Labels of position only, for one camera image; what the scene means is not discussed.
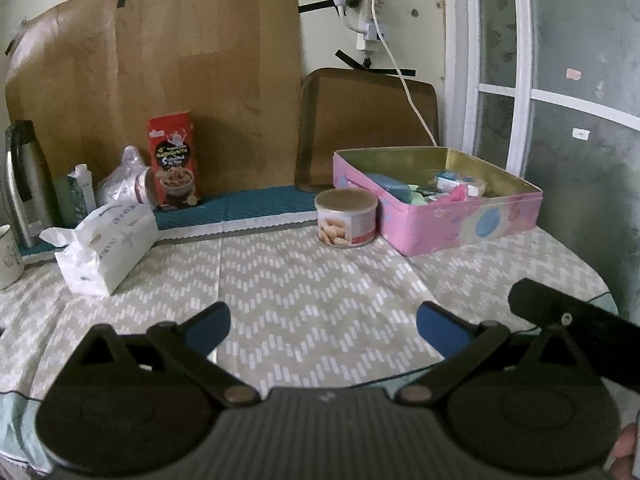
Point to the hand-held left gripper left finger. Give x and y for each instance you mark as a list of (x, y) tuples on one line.
[(207, 327)]

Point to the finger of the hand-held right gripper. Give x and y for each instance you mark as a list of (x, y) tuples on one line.
[(600, 325)]

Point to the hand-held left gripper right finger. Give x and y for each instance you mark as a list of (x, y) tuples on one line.
[(440, 325)]

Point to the pink tin box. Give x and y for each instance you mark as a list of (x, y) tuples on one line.
[(450, 230)]

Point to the green soft sponge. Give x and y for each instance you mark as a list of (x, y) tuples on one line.
[(418, 196)]

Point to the beige soft sponge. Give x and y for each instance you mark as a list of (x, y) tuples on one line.
[(476, 188)]

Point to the blue soft sponge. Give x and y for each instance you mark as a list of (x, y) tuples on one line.
[(395, 187)]

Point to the white small packet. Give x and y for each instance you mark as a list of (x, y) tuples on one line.
[(450, 180)]

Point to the person's right hand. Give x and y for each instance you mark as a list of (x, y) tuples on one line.
[(629, 447)]

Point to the beige zigzag tablecloth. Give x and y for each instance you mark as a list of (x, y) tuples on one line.
[(310, 285)]

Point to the teal ribbed mat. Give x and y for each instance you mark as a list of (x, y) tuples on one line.
[(240, 205)]

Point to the white tissue pack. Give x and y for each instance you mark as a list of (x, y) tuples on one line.
[(107, 245)]

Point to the pink fluffy cloth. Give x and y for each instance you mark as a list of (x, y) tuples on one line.
[(459, 193)]

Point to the round snack can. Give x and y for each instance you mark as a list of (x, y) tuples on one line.
[(345, 222)]

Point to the red cereal box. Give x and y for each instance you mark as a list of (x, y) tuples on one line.
[(174, 160)]

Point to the clear plastic bag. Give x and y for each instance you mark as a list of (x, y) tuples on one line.
[(120, 177)]

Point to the green white carton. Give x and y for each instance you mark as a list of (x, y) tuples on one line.
[(80, 192)]

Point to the white window sticker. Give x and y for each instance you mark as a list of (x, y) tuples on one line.
[(580, 133)]

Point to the white enamel mug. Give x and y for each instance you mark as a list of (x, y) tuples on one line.
[(9, 257)]

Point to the brown tray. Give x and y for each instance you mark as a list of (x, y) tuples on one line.
[(360, 125)]

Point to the steel thermos flask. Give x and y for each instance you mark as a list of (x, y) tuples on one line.
[(27, 185)]

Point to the pink window sticker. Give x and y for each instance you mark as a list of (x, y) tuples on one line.
[(573, 74)]

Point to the large cardboard sheet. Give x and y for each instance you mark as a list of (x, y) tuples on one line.
[(175, 60)]

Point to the white power strip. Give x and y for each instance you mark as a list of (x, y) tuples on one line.
[(371, 25)]

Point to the white window frame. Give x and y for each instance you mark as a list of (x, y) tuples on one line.
[(520, 90)]

